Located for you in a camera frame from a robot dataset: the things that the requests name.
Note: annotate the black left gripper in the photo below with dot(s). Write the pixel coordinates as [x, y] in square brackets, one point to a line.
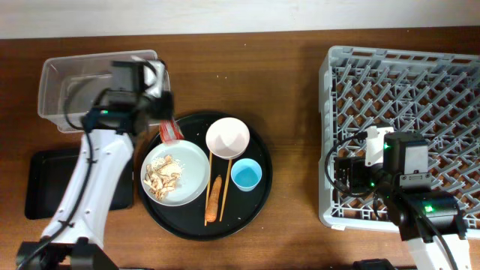
[168, 103]

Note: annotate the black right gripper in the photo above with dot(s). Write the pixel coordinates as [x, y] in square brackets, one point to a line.
[356, 165]

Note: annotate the red snack wrapper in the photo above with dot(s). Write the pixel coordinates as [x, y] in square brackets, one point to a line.
[169, 131]

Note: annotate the pink bowl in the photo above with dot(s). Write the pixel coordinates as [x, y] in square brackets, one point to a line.
[227, 138]

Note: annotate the light blue cup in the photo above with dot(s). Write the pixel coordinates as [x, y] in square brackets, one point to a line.
[246, 174]

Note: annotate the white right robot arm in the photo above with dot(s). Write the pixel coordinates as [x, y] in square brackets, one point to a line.
[429, 221]

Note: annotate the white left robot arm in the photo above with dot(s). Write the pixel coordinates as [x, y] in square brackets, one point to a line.
[76, 230]

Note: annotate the clear plastic waste bin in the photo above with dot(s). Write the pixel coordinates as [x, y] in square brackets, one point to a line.
[97, 91]

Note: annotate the grey dishwasher rack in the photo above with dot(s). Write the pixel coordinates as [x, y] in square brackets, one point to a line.
[434, 94]

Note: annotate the peanut shells and rice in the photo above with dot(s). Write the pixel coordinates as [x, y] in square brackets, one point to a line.
[162, 175]

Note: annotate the left wooden chopstick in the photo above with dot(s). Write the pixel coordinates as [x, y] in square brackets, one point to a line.
[210, 156]

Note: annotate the wooden chopstick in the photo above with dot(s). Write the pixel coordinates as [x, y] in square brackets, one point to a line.
[210, 156]
[225, 190]

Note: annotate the grey plate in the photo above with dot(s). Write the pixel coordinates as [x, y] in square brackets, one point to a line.
[193, 180]

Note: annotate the right wooden chopstick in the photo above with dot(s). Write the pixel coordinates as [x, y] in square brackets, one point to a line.
[225, 190]

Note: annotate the round black serving tray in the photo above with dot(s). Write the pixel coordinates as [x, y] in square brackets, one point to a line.
[186, 221]

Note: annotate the orange carrot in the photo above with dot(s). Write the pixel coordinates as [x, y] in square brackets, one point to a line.
[211, 211]

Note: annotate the black rectangular tray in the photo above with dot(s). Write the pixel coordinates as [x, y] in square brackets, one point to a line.
[48, 178]

